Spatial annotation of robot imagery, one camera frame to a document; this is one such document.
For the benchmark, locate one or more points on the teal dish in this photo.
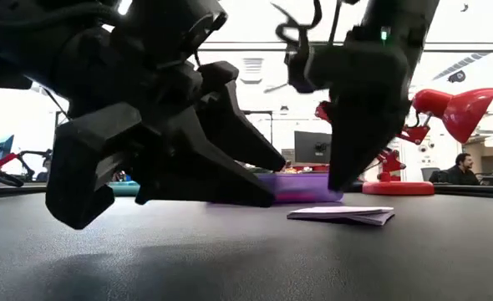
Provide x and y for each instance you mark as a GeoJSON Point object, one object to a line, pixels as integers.
{"type": "Point", "coordinates": [125, 189]}

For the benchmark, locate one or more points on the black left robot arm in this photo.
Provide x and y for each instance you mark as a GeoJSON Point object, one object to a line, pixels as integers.
{"type": "Point", "coordinates": [4, 50]}

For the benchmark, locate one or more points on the black computer monitor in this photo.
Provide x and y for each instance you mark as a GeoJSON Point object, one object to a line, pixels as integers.
{"type": "Point", "coordinates": [311, 146]}

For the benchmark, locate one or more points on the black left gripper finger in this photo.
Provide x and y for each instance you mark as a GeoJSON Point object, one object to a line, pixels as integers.
{"type": "Point", "coordinates": [238, 125]}
{"type": "Point", "coordinates": [196, 175]}

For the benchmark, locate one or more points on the person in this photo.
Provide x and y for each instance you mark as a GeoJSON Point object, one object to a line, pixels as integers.
{"type": "Point", "coordinates": [459, 175]}

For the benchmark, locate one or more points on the red desk lamp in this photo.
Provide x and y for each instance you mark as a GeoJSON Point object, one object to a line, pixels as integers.
{"type": "Point", "coordinates": [397, 189]}

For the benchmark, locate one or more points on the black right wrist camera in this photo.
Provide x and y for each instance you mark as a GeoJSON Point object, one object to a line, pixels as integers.
{"type": "Point", "coordinates": [298, 75]}

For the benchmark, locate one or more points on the white notepad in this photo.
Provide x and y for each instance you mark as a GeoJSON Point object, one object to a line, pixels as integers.
{"type": "Point", "coordinates": [342, 213]}

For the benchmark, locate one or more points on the black ceiling spotlight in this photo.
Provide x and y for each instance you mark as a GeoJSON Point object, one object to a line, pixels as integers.
{"type": "Point", "coordinates": [457, 77]}

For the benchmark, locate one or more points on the purple plastic pencil case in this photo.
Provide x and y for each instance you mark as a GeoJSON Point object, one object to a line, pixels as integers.
{"type": "Point", "coordinates": [305, 188]}

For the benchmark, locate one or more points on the blue lit computer monitor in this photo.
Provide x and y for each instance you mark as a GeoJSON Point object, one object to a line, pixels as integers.
{"type": "Point", "coordinates": [5, 146]}

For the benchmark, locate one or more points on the grey office chair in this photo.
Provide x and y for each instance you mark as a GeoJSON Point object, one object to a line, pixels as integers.
{"type": "Point", "coordinates": [429, 173]}

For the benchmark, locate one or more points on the red background robot part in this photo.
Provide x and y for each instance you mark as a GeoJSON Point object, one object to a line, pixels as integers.
{"type": "Point", "coordinates": [6, 159]}

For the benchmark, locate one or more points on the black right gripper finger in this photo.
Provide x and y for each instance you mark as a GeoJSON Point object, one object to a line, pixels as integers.
{"type": "Point", "coordinates": [363, 134]}

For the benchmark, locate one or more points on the black background robot arm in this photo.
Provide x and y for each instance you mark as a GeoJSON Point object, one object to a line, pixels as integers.
{"type": "Point", "coordinates": [47, 153]}

